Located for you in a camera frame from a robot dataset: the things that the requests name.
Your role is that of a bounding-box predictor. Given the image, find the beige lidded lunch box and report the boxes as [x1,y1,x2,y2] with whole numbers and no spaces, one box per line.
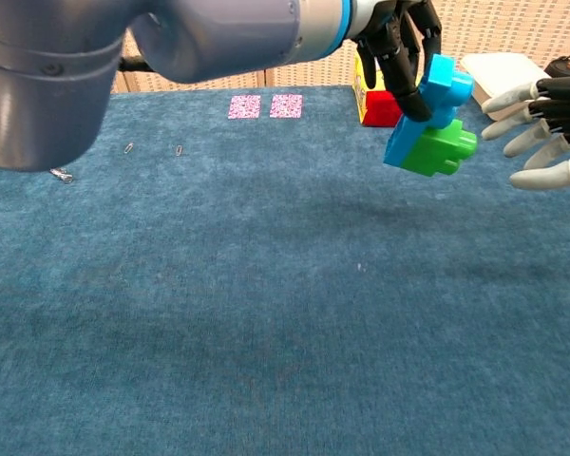
[460,52,553,105]

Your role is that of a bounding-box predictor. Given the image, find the yellow red snack bag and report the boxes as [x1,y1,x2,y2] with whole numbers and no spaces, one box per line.
[352,48,406,129]

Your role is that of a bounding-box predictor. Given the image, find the green toy block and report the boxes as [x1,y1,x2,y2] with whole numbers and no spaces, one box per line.
[399,119,479,179]

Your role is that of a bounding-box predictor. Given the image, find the pink patterned card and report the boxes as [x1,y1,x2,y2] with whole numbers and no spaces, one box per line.
[227,94,263,121]
[269,93,304,120]

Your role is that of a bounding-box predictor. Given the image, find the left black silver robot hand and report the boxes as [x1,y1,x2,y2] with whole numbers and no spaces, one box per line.
[351,0,446,123]

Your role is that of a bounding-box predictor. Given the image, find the blue table cloth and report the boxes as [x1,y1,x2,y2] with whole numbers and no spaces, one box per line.
[0,84,570,456]

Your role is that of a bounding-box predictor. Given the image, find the bamboo folding screen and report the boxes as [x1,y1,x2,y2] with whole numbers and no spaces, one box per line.
[109,0,570,95]

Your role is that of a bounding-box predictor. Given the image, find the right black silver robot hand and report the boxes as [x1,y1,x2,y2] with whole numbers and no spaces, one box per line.
[481,74,570,192]

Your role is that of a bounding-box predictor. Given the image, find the blue toy block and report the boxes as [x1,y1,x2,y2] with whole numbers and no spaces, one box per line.
[383,52,475,169]

